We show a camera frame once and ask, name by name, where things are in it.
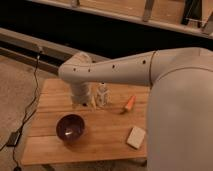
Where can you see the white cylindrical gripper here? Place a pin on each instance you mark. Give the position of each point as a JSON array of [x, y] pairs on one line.
[[81, 94]]

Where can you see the dark purple ceramic bowl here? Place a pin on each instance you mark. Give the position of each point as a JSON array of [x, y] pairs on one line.
[[70, 128]]

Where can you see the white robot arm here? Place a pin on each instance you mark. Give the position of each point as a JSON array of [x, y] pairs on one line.
[[180, 105]]

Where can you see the wooden table board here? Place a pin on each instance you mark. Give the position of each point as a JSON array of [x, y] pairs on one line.
[[106, 129]]

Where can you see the orange carrot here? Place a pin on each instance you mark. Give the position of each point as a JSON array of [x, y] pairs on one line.
[[128, 107]]

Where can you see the beige sponge block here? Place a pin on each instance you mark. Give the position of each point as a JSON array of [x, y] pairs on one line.
[[136, 137]]

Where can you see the black power adapter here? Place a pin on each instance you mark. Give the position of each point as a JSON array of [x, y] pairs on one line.
[[13, 139]]

